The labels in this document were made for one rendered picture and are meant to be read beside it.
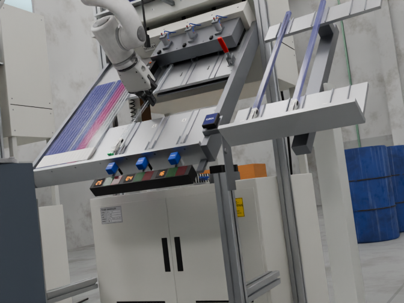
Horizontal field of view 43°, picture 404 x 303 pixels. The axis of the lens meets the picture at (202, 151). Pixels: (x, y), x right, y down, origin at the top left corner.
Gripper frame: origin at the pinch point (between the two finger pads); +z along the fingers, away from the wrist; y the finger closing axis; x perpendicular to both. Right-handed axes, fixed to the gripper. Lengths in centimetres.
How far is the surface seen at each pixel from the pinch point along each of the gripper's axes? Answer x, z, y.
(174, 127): 17.3, -0.4, -17.8
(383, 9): -879, 482, 86
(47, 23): -442, 141, 475
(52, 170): 33.2, -1.8, 22.2
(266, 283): 44, 41, -40
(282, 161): -4, 38, -35
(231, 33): -25.3, -4.1, -25.7
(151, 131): 17.5, -0.2, -9.0
